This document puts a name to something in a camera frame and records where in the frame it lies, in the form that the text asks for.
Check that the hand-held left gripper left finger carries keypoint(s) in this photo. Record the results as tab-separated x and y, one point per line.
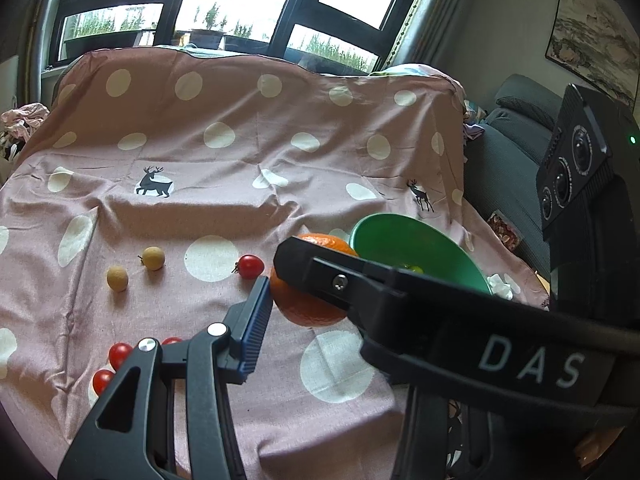
252	325

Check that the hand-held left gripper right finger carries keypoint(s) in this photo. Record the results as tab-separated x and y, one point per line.
425	440

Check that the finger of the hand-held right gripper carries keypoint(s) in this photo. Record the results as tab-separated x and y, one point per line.
320	270

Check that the orange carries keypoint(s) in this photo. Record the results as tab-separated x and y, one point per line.
310	310

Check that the red cherry tomato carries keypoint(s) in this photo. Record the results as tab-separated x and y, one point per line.
102	381
172	341
250	266
120	355

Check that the green bowl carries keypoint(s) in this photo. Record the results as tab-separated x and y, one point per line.
400	240

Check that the green jujube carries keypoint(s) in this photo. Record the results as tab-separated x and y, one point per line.
415	269

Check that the tan longan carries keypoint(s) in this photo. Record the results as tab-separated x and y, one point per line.
117	278
152	258

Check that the crumpled white tissue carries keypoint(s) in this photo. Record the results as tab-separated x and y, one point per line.
502	285

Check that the snack packet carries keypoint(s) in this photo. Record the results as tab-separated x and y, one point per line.
505	230

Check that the pink polka-dot cloth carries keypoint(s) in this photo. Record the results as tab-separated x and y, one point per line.
200	210

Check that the floral cloth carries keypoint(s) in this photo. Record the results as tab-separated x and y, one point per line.
472	127

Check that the grey curtain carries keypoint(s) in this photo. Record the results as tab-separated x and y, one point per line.
450	20

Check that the pink crumpled clothes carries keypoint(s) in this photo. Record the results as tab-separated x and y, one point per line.
25	115

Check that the framed landscape painting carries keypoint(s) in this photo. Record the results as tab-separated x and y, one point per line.
590	35

